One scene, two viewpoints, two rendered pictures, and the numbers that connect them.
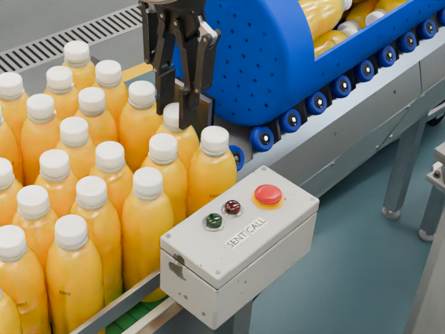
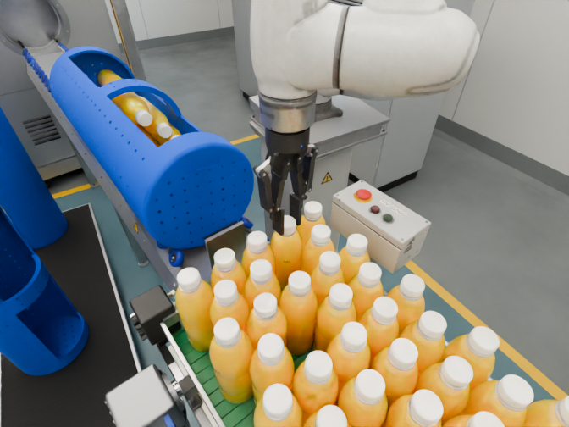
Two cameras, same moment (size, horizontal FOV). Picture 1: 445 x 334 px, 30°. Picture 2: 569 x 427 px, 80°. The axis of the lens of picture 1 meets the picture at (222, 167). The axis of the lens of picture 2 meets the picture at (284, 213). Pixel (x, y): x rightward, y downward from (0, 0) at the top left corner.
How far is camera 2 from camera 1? 1.06 m
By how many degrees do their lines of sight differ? 57
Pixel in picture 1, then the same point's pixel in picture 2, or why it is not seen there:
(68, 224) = (413, 284)
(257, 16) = (225, 157)
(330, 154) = not seen: hidden behind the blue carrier
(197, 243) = (406, 228)
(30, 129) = (276, 323)
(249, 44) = (224, 178)
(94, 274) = not seen: hidden behind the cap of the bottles
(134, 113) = (267, 253)
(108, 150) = (330, 259)
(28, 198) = (389, 308)
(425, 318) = not seen: hidden behind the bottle
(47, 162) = (345, 296)
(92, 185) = (370, 269)
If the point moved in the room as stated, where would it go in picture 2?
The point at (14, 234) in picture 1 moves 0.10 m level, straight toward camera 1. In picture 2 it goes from (430, 317) to (488, 309)
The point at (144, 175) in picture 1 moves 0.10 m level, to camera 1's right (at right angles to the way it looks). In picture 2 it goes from (357, 242) to (359, 208)
